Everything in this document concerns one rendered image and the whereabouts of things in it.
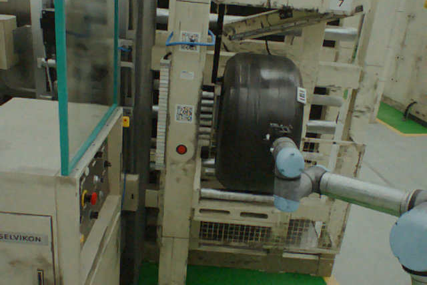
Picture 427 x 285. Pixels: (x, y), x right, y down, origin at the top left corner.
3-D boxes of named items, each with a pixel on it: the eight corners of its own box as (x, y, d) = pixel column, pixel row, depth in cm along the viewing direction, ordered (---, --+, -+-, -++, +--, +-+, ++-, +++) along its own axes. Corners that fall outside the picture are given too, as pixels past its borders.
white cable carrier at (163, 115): (155, 169, 180) (160, 59, 163) (156, 164, 185) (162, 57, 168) (165, 170, 180) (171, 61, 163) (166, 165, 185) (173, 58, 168)
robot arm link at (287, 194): (311, 205, 127) (313, 171, 125) (288, 217, 120) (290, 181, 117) (290, 197, 133) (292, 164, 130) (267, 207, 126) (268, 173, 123)
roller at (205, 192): (199, 183, 176) (198, 189, 180) (198, 193, 173) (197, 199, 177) (281, 191, 177) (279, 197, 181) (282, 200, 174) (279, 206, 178)
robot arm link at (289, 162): (277, 181, 117) (278, 152, 115) (271, 167, 128) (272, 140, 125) (305, 181, 117) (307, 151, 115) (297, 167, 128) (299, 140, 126)
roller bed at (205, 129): (173, 145, 218) (177, 89, 207) (175, 134, 231) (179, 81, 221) (211, 148, 218) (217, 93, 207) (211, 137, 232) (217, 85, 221)
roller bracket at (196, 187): (191, 208, 173) (192, 187, 169) (195, 165, 210) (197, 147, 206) (199, 209, 173) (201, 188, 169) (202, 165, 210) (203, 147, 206)
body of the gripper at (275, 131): (290, 123, 141) (297, 133, 130) (286, 148, 143) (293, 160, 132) (267, 121, 141) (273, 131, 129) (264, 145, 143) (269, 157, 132)
